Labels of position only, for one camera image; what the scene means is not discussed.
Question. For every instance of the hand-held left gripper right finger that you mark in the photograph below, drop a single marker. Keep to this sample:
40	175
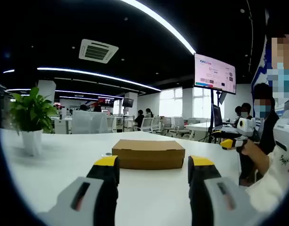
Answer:
219	202

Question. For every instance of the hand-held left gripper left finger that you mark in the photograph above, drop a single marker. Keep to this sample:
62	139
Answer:
88	200

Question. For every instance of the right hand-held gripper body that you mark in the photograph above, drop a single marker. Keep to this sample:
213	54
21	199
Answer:
246	127

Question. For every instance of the brown cardboard shoe box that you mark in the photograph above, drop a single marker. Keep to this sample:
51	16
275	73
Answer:
146	153

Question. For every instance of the person's right hand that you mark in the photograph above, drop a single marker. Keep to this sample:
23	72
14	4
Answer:
251	151

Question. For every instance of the dark laptop screen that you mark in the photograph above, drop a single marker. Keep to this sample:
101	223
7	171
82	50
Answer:
217	116

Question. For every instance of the black display screen stand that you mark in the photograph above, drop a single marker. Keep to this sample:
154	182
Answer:
212	99

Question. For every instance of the white chest-worn device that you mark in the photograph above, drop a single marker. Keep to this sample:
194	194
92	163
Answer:
285	131

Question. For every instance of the row of white office chairs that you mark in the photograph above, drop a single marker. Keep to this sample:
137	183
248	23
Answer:
179	124

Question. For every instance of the white printed shirt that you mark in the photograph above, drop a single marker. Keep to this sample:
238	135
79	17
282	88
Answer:
264	188

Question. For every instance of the large pink-white display screen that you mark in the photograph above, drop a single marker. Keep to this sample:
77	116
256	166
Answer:
215	74

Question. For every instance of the white partition panel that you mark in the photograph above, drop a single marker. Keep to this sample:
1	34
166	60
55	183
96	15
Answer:
88	122

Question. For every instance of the white ceiling light strip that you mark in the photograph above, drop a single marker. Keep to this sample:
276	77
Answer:
187	46
64	70

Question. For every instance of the red hanging screen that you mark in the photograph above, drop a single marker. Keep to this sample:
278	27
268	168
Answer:
106	100

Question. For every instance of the dark hanging monitor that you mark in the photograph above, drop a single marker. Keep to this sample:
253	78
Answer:
128	102

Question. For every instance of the potted green plant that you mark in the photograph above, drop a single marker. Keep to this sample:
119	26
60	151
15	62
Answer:
31	110

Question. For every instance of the ceiling air conditioner vent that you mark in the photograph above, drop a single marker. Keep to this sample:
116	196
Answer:
98	51

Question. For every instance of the blue wall display board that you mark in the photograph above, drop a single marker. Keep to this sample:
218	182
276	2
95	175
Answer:
259	70

